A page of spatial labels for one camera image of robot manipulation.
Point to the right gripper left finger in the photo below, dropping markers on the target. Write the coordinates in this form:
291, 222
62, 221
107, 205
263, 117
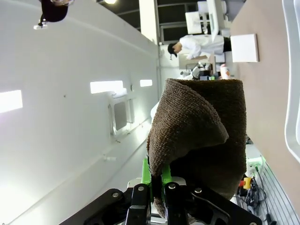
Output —
138, 201

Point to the black hanging dome device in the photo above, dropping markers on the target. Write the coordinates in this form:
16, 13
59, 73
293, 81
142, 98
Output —
55, 11

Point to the person in white coat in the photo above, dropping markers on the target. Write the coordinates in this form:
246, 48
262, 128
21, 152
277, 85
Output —
201, 45

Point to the yellow red emergency stop button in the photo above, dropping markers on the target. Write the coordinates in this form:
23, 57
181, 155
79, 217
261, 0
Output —
246, 182

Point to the white power strip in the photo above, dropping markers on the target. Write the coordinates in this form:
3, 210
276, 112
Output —
256, 164

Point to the white background monitor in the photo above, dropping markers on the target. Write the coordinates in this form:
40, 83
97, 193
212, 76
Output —
193, 22

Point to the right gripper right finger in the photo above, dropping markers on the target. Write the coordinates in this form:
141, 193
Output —
178, 206

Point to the white bottle with orange print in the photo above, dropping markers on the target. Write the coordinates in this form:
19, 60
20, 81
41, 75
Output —
225, 72

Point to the white pillar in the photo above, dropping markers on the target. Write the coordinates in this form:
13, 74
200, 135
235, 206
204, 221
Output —
148, 21

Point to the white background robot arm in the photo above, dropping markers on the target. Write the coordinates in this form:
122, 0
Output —
189, 71

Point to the ceiling air conditioner unit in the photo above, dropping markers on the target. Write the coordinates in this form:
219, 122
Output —
120, 114

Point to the brown cloth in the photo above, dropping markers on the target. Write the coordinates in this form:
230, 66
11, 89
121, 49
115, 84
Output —
199, 122

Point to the rectangular ceiling light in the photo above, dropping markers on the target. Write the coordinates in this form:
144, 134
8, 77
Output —
146, 83
10, 101
106, 86

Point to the silver metal tray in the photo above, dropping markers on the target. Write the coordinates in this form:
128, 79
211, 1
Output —
293, 93

